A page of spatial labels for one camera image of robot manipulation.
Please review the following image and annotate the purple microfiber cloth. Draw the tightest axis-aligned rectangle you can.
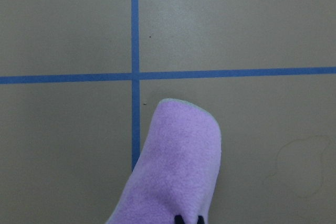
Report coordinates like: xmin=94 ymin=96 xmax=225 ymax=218
xmin=108 ymin=99 xmax=222 ymax=223

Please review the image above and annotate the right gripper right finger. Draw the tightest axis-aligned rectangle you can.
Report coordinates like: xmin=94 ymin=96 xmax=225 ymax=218
xmin=197 ymin=216 xmax=204 ymax=224

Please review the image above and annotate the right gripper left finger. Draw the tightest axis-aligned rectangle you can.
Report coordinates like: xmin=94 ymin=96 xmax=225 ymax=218
xmin=174 ymin=215 xmax=185 ymax=224

